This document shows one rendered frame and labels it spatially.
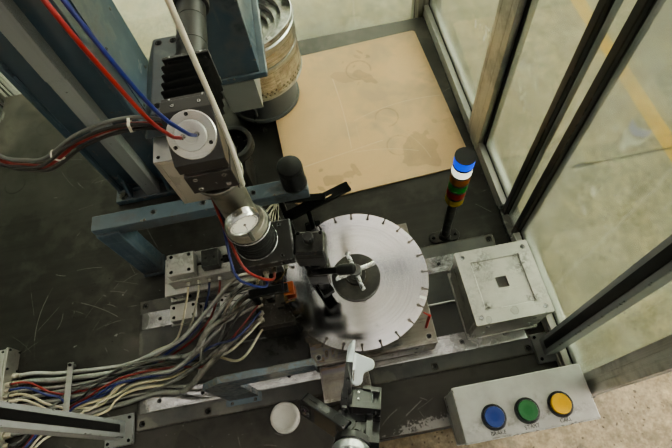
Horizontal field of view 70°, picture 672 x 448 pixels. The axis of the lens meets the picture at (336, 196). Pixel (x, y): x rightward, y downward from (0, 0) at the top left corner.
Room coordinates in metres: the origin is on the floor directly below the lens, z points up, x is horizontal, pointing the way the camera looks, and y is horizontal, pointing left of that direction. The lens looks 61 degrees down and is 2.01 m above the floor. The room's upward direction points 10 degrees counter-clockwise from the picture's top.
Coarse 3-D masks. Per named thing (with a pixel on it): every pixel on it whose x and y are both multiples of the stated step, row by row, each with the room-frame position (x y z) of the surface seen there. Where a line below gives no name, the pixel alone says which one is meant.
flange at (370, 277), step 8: (352, 256) 0.42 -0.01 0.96; (360, 256) 0.42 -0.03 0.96; (336, 264) 0.41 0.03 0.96; (360, 264) 0.40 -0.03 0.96; (376, 264) 0.39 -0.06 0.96; (368, 272) 0.38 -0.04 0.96; (376, 272) 0.38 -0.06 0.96; (344, 280) 0.37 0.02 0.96; (352, 280) 0.36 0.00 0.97; (368, 280) 0.36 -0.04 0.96; (376, 280) 0.36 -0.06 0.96; (336, 288) 0.36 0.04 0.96; (344, 288) 0.35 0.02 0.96; (352, 288) 0.35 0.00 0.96; (360, 288) 0.34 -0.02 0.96; (368, 288) 0.34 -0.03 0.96; (376, 288) 0.34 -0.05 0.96; (344, 296) 0.33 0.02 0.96; (352, 296) 0.33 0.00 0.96; (360, 296) 0.33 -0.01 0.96; (368, 296) 0.32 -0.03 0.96
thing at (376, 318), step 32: (320, 224) 0.53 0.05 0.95; (352, 224) 0.51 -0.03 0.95; (384, 224) 0.50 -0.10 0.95; (384, 256) 0.41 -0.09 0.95; (384, 288) 0.34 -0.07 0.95; (416, 288) 0.32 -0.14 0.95; (320, 320) 0.29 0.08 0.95; (352, 320) 0.28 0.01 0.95; (384, 320) 0.27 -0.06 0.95; (416, 320) 0.25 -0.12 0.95
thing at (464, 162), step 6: (456, 150) 0.54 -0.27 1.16; (462, 150) 0.53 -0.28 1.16; (468, 150) 0.53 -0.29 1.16; (456, 156) 0.52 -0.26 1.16; (462, 156) 0.52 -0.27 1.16; (468, 156) 0.52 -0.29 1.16; (474, 156) 0.51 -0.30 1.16; (456, 162) 0.51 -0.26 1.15; (462, 162) 0.50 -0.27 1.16; (468, 162) 0.50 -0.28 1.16; (474, 162) 0.50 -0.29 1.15; (456, 168) 0.51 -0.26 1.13; (462, 168) 0.50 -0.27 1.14; (468, 168) 0.50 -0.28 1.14
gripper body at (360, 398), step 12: (348, 396) 0.12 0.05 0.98; (360, 396) 0.12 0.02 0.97; (372, 396) 0.12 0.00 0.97; (348, 408) 0.10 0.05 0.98; (360, 408) 0.10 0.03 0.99; (372, 408) 0.09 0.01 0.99; (360, 420) 0.08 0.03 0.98; (372, 420) 0.07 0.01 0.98; (348, 432) 0.06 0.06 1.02; (360, 432) 0.05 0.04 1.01; (372, 432) 0.05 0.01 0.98; (372, 444) 0.03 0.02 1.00
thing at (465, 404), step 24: (480, 384) 0.11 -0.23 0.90; (504, 384) 0.10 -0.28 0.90; (528, 384) 0.09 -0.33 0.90; (552, 384) 0.08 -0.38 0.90; (576, 384) 0.08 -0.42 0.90; (456, 408) 0.07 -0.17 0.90; (480, 408) 0.06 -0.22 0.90; (504, 408) 0.06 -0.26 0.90; (576, 408) 0.03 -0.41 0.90; (456, 432) 0.03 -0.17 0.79; (480, 432) 0.02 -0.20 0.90; (528, 432) 0.01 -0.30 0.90
